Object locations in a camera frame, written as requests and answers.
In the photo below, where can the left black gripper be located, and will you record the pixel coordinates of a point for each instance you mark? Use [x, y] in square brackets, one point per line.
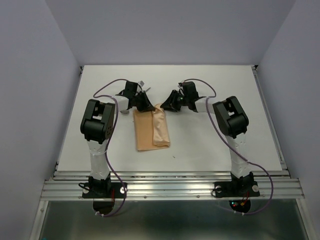
[147, 106]

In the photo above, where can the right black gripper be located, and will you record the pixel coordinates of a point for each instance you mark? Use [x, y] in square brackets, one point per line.
[169, 104]

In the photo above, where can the orange cloth napkin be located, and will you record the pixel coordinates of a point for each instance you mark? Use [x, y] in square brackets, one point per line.
[151, 129]

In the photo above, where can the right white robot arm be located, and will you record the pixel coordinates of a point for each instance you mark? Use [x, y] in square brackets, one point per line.
[232, 121]

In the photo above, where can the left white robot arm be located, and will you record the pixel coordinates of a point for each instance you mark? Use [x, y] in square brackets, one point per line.
[100, 118]

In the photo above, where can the silver metal spoon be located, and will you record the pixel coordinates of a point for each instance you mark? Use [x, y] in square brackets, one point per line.
[139, 99]

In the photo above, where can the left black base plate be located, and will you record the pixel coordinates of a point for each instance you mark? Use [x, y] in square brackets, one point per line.
[116, 191]

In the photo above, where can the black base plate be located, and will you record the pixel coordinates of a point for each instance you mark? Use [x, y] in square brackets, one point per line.
[116, 191]
[232, 189]

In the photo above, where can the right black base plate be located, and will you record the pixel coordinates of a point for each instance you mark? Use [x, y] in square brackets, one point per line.
[232, 189]

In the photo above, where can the aluminium frame rail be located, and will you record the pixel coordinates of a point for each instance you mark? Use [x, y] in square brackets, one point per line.
[158, 186]

